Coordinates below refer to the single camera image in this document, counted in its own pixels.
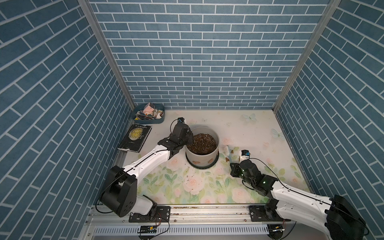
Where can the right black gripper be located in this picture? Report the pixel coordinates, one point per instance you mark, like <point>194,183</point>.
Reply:
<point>234,168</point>

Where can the black Moon and Sixpence book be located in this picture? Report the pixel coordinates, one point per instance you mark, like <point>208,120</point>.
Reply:
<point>135,138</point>

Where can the teal plastic storage bin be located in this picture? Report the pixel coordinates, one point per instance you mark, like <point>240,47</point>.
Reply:
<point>140,118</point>

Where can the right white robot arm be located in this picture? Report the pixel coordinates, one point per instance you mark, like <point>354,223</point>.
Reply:
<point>335,217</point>

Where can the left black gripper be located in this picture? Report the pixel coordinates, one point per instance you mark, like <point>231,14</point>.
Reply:
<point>190,137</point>

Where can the white ceramic pot with soil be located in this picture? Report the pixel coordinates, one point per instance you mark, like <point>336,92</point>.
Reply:
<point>206,142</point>

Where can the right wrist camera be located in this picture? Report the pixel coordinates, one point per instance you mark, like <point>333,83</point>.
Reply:
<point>244,155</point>

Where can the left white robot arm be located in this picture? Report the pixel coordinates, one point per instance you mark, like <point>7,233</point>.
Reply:
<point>120,192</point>

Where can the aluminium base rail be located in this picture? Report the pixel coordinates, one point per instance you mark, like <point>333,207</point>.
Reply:
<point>194,222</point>

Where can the green circuit board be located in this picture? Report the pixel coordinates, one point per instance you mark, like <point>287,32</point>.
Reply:
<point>152,230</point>

